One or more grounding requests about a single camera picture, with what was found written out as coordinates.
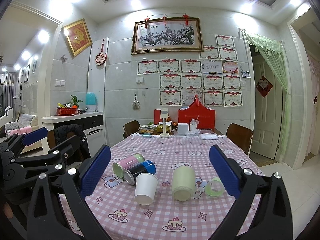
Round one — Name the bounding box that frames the white desk lamp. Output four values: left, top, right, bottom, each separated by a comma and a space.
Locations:
160, 108, 169, 137

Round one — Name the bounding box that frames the pale green plastic cup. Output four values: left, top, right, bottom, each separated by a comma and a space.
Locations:
171, 166, 196, 202

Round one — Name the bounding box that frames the red gift bag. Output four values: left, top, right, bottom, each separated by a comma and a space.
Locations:
178, 95, 215, 129

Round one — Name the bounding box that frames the black jacket on chair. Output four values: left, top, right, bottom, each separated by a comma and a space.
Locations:
54, 124, 91, 166

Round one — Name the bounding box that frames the white sideboard cabinet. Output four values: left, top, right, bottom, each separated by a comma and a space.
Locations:
41, 112, 106, 156

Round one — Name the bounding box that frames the white door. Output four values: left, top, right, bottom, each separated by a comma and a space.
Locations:
251, 55, 283, 159

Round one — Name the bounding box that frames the black and blue can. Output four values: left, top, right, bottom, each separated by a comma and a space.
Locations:
123, 160, 156, 186

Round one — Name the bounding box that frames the green door curtain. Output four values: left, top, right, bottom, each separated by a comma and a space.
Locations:
243, 31, 291, 159

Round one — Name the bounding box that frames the wall switch plate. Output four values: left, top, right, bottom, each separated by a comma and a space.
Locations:
55, 79, 66, 87

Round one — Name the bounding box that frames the plum blossom framed painting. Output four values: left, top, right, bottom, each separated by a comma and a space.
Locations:
131, 15, 203, 55

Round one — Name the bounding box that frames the clear cup with straw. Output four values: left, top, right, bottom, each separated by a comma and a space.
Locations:
189, 117, 200, 131

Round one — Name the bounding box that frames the red round wall ornament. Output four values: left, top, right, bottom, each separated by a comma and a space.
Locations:
95, 39, 107, 66

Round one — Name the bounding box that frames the brown chair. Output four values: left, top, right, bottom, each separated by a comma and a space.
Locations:
123, 120, 140, 139
226, 124, 253, 155

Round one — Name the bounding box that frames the brown chair far left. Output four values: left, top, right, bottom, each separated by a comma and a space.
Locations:
123, 120, 140, 139

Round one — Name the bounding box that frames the brown chair right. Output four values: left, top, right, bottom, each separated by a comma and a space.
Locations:
226, 124, 253, 155

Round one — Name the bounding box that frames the white square box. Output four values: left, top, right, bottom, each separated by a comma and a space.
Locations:
177, 123, 189, 135

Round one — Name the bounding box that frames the small clear green cup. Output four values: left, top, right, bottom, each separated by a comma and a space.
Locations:
204, 177, 225, 197

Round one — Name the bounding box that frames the pink checkered tablecloth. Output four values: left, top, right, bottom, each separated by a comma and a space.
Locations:
58, 132, 266, 240

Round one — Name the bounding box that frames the red diamond door decoration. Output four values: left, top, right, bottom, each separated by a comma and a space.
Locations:
255, 75, 273, 98

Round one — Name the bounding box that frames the pink and green can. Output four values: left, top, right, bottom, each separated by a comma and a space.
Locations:
112, 153, 145, 178

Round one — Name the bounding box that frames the small red box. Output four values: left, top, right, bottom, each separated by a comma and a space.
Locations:
153, 109, 162, 125

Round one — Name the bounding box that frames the white paper cup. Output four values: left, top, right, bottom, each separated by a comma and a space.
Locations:
134, 173, 158, 205

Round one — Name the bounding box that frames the white folded cloth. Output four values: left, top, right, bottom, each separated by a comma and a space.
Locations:
200, 133, 219, 140

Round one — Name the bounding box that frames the gold framed red picture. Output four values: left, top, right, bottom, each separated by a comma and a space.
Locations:
62, 18, 92, 57

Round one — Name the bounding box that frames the red planter with plant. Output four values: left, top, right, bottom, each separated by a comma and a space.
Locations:
56, 95, 83, 116

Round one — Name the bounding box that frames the teal humidifier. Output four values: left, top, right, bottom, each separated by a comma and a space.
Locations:
86, 93, 97, 112

